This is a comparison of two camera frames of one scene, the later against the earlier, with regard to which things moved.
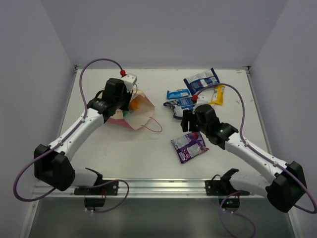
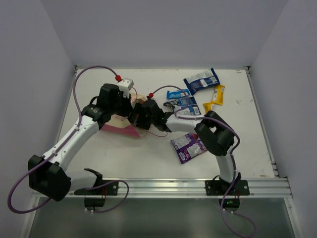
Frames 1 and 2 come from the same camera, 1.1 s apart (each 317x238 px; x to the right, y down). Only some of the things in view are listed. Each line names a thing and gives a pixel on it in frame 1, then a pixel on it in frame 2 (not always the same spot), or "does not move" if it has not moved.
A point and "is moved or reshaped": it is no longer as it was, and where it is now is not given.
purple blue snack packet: (189, 145) does not move
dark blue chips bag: (179, 105) does not move
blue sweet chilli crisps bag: (196, 82) does not move
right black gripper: (188, 115) to (137, 109)
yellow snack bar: (217, 98) does not move
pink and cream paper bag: (139, 112) is moved or reshaped
